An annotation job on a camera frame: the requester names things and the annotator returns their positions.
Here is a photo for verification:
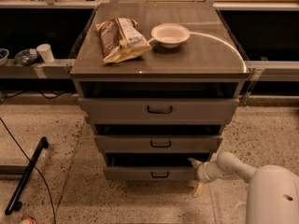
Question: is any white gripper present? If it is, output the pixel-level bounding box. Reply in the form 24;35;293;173
189;158;214;197

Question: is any grey bottom drawer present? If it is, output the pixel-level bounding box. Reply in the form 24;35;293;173
103;153;210;181

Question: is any grey drawer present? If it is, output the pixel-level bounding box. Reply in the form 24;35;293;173
79;98;239;125
94;135;222;153
103;153;210;181

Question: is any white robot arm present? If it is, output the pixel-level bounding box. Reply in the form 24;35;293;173
189;152;299;224

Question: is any grey middle drawer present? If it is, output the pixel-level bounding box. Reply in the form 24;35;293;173
94;135;222;153

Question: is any grey drawer cabinet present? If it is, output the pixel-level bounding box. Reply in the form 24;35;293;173
69;1;252;183

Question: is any grey top drawer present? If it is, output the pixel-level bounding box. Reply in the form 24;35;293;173
79;98;239;125

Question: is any white paper bowl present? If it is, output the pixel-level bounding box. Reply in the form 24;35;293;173
151;23;190;49

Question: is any brown chip bag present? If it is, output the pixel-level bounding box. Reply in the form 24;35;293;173
95;18;151;63

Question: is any red white object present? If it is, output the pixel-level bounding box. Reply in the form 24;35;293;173
20;217;36;224

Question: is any black metal bar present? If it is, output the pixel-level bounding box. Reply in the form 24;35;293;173
5;137;49;216

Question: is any white paper cup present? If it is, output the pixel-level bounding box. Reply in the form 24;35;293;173
36;44;54;63

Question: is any dark blue bowl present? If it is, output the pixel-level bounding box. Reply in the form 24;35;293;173
15;49;40;66

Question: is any blue white bowl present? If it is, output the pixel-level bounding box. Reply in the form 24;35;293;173
0;49;9;66

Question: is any grey metal shelf rail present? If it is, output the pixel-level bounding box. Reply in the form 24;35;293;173
0;59;75;79

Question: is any black floor cable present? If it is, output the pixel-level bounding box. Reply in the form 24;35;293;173
0;117;57;224

